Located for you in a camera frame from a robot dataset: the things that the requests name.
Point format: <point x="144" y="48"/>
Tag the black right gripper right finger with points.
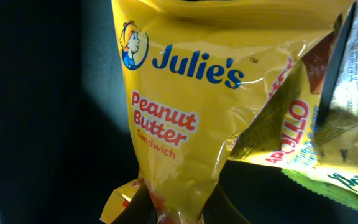
<point x="219" y="209"/>

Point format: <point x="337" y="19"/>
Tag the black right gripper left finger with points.
<point x="140" y="209"/>

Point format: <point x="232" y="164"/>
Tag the yellow chocolate cake snack packet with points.
<point x="282" y="135"/>

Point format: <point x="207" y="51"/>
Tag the green pandan cake snack packet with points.
<point x="335" y="176"/>

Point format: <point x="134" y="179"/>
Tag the dark green open box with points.
<point x="66" y="152"/>

